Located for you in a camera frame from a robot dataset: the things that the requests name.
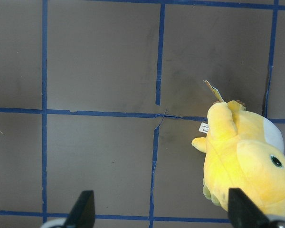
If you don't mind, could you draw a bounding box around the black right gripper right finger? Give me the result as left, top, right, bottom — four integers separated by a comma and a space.
228, 188, 285, 228

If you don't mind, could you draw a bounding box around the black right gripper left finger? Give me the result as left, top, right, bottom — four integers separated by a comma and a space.
41, 190, 95, 228

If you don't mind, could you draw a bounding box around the yellow plush toy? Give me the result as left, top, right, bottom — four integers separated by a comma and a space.
191, 87, 285, 216

